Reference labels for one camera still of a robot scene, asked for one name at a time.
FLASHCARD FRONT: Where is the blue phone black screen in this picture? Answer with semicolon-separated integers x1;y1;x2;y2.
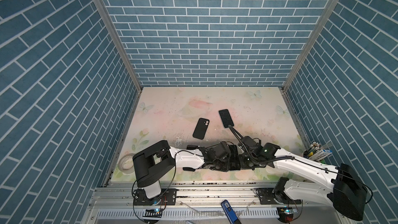
219;109;234;129

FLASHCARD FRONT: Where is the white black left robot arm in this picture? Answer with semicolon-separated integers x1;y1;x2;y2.
132;140;241;200

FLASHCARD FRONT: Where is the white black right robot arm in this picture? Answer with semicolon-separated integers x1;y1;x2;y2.
237;136;373;221

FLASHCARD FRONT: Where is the black phone case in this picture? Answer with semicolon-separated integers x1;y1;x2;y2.
192;118;210;140

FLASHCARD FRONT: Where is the purple phone black screen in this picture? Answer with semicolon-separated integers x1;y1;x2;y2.
182;167;196;172

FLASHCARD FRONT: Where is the pink cup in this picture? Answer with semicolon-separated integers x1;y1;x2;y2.
303;141;333;164

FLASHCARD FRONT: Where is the blue handheld device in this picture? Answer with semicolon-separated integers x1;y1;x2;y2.
221;200;241;224

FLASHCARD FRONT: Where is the clear tape roll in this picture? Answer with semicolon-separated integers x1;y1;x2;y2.
118;153;135;175

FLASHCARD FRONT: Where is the aluminium corner post right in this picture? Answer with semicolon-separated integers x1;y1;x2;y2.
282;0;355;91

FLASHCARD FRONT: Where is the aluminium corner post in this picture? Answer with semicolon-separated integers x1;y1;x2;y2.
282;0;355;91
80;0;143;92

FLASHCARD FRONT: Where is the aluminium corner post left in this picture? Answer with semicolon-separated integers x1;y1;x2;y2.
80;0;143;92

